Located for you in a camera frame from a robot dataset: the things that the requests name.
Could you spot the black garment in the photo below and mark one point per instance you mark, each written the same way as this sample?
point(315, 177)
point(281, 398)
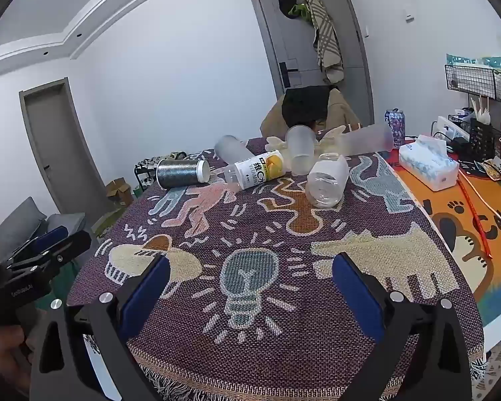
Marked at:
point(304, 106)

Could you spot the orange cat print mat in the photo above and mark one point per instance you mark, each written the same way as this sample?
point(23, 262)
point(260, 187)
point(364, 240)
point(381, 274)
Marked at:
point(463, 234)

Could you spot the silver glitter canister white lid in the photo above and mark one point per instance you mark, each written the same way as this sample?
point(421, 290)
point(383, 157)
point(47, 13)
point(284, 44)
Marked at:
point(175, 173)

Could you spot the cardboard boxes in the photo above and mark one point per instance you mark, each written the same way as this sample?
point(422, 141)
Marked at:
point(119, 192)

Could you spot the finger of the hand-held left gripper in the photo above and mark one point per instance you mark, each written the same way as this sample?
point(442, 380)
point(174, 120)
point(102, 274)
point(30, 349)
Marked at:
point(54, 234)
point(73, 244)

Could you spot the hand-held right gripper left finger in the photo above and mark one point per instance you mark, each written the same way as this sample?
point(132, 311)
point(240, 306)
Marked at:
point(147, 296)

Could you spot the person in tan jacket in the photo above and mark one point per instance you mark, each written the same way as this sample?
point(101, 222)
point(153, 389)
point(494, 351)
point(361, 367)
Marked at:
point(342, 110)

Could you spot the grey sofa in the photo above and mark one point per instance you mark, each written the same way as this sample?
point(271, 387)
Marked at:
point(21, 225)

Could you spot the white label drink bottle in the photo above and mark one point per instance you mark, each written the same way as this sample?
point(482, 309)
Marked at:
point(250, 171)

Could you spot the person's left hand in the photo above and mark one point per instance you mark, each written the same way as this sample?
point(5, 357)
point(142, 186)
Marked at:
point(8, 359)

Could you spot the plaid scarf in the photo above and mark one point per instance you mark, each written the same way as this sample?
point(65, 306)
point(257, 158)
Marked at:
point(325, 37)

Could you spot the cream rubber glove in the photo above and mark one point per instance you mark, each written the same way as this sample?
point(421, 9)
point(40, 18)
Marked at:
point(275, 145)
point(332, 138)

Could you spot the clear plastic cup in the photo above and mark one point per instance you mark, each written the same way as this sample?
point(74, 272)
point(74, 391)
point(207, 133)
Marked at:
point(327, 179)

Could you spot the black mesh basket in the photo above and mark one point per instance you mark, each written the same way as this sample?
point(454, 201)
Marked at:
point(484, 142)

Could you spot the grey door with lock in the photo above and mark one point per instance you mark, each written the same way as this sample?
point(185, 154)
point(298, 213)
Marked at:
point(275, 33)

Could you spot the tall frosted plastic cup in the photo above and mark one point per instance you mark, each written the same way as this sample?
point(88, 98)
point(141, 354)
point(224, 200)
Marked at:
point(367, 138)

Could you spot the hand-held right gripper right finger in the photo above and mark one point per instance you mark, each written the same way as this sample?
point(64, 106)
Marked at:
point(355, 296)

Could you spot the white blue tissue pack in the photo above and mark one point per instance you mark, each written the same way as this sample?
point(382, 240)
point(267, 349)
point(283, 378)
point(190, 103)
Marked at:
point(428, 163)

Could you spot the green hanging cloth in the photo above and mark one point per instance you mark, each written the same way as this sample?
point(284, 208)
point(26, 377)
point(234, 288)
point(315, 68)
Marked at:
point(301, 11)

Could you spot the plain grey door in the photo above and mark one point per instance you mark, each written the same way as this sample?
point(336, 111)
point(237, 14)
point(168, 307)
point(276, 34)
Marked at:
point(62, 142)

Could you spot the short frosted plastic cup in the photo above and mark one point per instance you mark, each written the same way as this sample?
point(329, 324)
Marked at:
point(231, 149)

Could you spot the white wall switch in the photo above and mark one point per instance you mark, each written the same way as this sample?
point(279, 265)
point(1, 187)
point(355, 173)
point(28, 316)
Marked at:
point(409, 14)

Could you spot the black hat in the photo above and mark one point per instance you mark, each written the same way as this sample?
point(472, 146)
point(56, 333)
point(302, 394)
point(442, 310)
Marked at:
point(288, 4)

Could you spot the teal packets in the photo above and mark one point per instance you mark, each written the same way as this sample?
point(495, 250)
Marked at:
point(476, 60)

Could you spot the red stick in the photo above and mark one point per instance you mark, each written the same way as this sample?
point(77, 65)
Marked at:
point(476, 217)

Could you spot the white power strip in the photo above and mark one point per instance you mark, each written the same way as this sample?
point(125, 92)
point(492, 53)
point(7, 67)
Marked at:
point(446, 127)

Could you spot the white plastic cutlery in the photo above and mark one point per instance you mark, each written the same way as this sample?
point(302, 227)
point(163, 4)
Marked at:
point(482, 110)

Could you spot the purple drink can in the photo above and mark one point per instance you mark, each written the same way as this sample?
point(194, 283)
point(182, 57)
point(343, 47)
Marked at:
point(395, 127)

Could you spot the purple printed woven blanket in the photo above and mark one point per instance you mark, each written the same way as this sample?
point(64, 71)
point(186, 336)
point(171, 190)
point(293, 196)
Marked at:
point(217, 217)

